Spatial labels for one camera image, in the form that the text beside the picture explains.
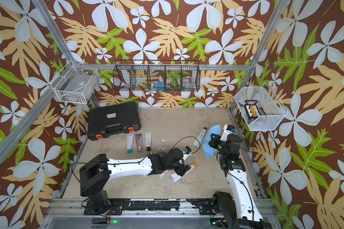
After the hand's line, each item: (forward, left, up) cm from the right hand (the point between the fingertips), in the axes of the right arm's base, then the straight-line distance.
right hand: (210, 133), depth 80 cm
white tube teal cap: (+5, +51, -18) cm, 55 cm away
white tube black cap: (+11, +39, -19) cm, 45 cm away
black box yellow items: (+11, -25, +6) cm, 28 cm away
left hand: (-12, +13, -11) cm, 21 cm away
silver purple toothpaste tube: (+11, +46, -20) cm, 51 cm away
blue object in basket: (+35, +30, +8) cm, 47 cm away
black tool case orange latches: (+24, +67, -15) cm, 73 cm away
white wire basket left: (+25, +78, +15) cm, 84 cm away
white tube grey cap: (+7, +4, -19) cm, 20 cm away
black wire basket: (+43, +15, +10) cm, 46 cm away
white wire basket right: (+12, -31, +7) cm, 34 cm away
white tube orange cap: (-18, +20, -20) cm, 33 cm away
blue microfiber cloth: (-8, +1, -5) cm, 9 cm away
